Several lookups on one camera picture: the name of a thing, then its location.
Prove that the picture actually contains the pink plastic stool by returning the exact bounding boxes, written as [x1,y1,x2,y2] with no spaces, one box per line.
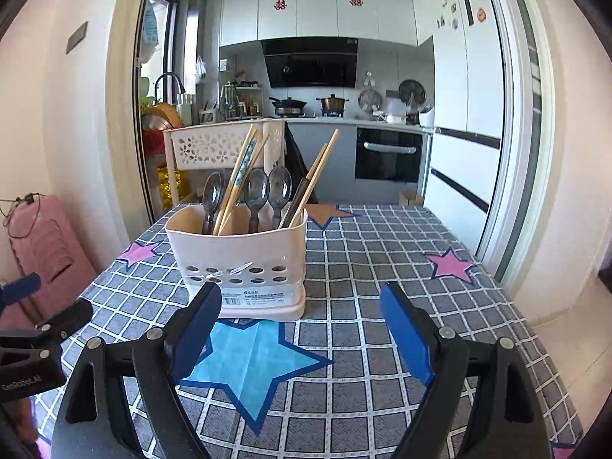
[1,195,96,329]

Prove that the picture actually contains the white rice cooker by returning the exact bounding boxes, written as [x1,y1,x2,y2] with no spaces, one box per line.
[419,108,435,127]

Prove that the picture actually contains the black kitchen faucet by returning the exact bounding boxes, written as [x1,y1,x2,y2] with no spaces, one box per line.
[153,72,186,104]

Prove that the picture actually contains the black built-in oven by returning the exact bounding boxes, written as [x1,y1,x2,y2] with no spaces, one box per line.
[355,127,423,184]

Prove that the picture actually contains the beige flower-cutout storage cart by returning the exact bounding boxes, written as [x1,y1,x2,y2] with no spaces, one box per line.
[163,118,285,206]

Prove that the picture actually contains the plain wooden chopstick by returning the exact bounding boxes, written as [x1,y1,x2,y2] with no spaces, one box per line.
[292,129,340,227]

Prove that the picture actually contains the bronze stock pot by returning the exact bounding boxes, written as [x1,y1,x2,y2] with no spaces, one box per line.
[316,94,348,117]

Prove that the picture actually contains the black range hood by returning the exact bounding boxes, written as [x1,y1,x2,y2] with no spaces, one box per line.
[260,36,359,88]

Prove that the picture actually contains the red dish basin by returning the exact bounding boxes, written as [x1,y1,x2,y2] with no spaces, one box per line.
[142,130,165,156]

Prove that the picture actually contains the black wok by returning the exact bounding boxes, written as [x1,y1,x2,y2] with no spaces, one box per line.
[270,98,306,118]

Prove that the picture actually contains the grey checked star tablecloth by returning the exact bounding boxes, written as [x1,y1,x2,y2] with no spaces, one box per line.
[62,205,583,458]

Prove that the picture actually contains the white refrigerator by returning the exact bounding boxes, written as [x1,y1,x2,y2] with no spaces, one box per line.
[424,0,505,254]

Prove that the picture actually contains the white upper cabinets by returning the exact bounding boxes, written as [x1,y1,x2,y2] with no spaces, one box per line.
[220,0,431,47]

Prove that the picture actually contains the blue patterned wooden chopstick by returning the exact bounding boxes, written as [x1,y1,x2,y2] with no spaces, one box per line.
[213,124,257,235]

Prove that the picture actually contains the beige plastic utensil holder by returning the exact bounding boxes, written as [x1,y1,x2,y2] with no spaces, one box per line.
[165,205,308,322]

